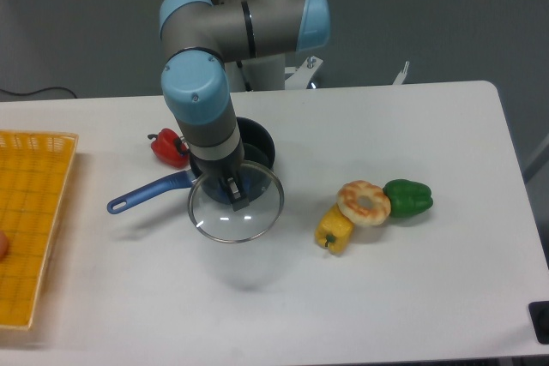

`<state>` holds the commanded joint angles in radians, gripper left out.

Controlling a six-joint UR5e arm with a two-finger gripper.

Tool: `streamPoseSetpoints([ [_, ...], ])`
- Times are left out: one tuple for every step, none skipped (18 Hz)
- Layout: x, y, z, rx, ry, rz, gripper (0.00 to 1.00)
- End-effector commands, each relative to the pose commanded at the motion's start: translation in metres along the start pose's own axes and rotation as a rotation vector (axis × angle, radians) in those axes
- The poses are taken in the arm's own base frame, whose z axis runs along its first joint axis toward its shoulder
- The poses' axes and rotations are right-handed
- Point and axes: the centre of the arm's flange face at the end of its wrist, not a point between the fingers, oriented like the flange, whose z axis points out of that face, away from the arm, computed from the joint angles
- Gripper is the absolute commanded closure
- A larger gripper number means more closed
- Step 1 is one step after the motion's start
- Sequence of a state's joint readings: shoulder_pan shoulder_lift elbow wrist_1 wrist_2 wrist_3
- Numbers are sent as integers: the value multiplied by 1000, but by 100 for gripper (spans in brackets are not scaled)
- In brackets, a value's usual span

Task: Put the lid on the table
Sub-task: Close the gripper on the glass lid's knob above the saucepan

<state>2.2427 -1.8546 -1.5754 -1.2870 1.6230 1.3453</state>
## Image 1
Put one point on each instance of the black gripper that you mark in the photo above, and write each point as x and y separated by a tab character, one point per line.
223	165

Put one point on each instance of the round glass pot lid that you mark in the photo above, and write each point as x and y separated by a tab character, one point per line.
218	222

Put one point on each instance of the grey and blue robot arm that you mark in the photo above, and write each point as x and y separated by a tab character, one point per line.
199	37

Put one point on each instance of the red toy bell pepper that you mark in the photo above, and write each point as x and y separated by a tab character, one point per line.
170	148

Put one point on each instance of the yellow toy bell pepper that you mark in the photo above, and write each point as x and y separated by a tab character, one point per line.
334	231

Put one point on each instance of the green toy bell pepper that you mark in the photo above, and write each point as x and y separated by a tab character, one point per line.
408	198

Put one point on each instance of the yellow plastic basket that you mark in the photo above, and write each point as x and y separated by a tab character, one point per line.
35	169

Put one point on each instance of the blue saucepan with handle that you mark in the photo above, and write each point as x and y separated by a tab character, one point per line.
259	147

